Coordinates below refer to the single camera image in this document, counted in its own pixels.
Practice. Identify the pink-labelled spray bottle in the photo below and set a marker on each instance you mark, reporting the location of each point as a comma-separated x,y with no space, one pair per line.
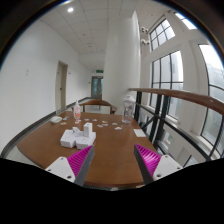
77,110

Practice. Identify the wooden handrail with black railing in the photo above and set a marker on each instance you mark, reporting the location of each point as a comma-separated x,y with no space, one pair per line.
187,126

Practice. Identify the glass double door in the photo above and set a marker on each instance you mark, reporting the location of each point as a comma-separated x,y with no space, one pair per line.
97,86

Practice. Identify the white power strip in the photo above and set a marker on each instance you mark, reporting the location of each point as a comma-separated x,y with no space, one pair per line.
77,139

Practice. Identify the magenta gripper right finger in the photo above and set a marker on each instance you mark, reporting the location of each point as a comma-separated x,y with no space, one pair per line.
153,166

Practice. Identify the wooden chair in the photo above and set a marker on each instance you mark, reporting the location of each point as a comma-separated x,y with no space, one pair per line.
99,102

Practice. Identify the clear water bottle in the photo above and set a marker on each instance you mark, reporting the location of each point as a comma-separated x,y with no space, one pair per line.
128,108

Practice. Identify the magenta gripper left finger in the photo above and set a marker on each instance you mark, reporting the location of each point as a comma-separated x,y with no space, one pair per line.
75,167

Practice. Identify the white computer mouse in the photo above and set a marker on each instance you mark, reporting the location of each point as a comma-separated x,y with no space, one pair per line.
55,119

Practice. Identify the beige door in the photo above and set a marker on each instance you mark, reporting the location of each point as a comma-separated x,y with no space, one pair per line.
60,86

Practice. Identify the white charger plug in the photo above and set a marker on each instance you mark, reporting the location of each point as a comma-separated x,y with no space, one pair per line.
87,129

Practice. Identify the white paper card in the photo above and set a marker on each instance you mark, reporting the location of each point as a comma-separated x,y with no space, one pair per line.
139,133

